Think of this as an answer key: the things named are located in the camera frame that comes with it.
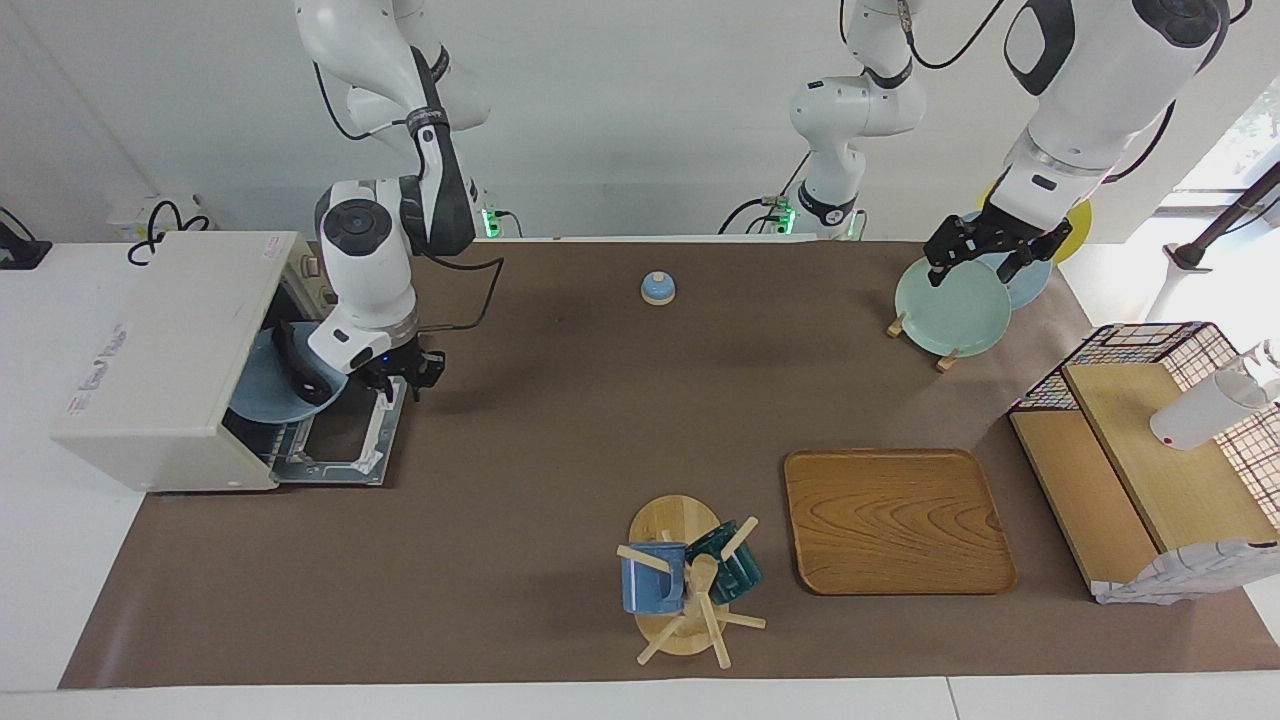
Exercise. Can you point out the light blue serving plate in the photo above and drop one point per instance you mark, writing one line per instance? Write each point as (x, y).
(260, 385)

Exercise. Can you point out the wooden step shelf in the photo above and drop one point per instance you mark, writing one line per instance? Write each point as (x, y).
(1180, 480)

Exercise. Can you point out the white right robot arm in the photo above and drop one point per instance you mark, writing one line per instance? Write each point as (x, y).
(370, 270)

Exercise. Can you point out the brown table mat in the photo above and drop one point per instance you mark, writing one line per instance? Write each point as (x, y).
(600, 420)

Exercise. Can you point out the pale green plate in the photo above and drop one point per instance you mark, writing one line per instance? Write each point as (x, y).
(950, 310)

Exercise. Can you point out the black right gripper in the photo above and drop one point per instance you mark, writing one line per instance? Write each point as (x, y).
(410, 362)

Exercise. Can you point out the white cup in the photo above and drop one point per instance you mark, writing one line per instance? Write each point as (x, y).
(1200, 415)

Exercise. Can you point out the wooden serving tray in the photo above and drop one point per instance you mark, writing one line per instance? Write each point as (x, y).
(900, 520)

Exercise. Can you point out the dark green mug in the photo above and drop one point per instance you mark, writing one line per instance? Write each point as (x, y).
(740, 575)

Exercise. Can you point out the cream toaster oven body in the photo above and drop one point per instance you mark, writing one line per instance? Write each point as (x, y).
(160, 350)

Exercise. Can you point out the black clamp device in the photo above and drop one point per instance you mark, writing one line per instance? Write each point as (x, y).
(20, 252)

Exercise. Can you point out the yellow plate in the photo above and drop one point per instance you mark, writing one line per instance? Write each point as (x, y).
(1078, 230)

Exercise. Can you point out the white power strip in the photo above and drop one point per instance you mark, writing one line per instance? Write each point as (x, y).
(120, 215)

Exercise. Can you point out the black stand pole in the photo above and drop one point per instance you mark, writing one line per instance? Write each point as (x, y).
(1225, 220)

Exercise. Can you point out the blue mug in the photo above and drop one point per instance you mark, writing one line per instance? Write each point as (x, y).
(648, 590)

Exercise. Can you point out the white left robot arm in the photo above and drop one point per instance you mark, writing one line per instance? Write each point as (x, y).
(1100, 80)

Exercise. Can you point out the wooden plate rack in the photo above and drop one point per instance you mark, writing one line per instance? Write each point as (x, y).
(948, 360)

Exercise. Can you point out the wooden mug tree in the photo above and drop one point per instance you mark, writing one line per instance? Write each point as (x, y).
(670, 520)

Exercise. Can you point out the pale blue racked plate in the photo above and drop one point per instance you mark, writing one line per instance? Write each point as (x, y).
(1030, 285)

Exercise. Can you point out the small blue white bell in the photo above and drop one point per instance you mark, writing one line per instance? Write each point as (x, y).
(658, 290)

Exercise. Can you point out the toaster oven glass door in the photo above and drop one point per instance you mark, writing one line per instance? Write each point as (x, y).
(350, 440)

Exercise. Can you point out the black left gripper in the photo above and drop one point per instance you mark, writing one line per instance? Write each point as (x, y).
(1000, 235)

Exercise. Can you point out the white crumpled cloth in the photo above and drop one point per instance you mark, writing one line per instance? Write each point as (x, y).
(1190, 575)

